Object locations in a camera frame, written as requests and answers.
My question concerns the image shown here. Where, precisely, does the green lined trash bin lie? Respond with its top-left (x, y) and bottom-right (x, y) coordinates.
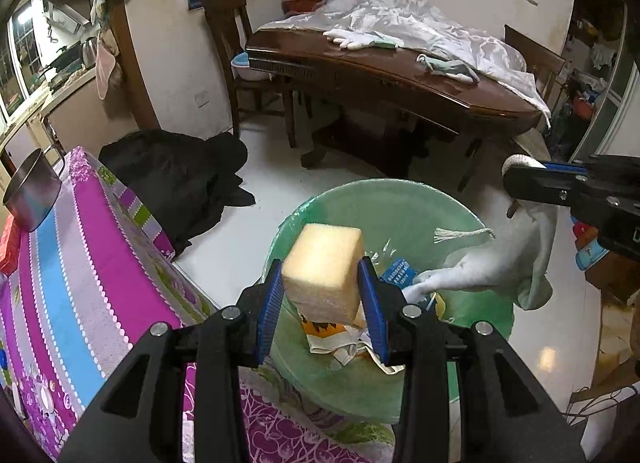
top-left (261, 177), bottom-right (516, 425)

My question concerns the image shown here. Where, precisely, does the blue cigarette carton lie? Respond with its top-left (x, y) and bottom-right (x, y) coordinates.
top-left (380, 257), bottom-right (418, 289)

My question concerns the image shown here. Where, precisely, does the dark wooden table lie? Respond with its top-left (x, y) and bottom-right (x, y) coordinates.
top-left (244, 28), bottom-right (544, 140)

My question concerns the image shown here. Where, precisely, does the black cloth pile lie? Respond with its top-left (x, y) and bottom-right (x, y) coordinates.
top-left (99, 130), bottom-right (255, 254)

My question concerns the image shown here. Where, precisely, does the orange white paper bag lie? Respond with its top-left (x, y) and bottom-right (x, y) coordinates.
top-left (298, 306), bottom-right (405, 375)

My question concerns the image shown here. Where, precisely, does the red small box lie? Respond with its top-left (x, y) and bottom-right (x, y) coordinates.
top-left (0, 214), bottom-right (21, 277)

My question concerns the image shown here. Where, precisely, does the yellow sponge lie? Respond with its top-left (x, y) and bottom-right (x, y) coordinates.
top-left (282, 224), bottom-right (364, 324)

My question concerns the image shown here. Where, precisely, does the white plastic sheet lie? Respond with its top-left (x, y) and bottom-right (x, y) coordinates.
top-left (262, 0), bottom-right (551, 124)

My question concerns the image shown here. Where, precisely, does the white cloth rag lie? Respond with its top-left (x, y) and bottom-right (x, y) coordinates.
top-left (402, 153), bottom-right (560, 311)

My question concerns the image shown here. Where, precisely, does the electric kettle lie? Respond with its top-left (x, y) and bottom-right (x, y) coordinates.
top-left (81, 36), bottom-right (98, 70)

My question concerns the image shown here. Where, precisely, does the floral purple blue tablecloth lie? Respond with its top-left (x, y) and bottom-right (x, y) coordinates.
top-left (1, 148), bottom-right (395, 462)

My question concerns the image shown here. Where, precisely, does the steel pot with handle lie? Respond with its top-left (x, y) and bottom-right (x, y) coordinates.
top-left (2, 145), bottom-right (65, 232)

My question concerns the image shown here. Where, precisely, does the wooden chair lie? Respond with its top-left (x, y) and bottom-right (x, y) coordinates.
top-left (202, 0), bottom-right (297, 148)

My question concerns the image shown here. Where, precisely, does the blue plastic basin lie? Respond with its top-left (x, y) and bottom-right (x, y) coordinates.
top-left (230, 52), bottom-right (271, 82)

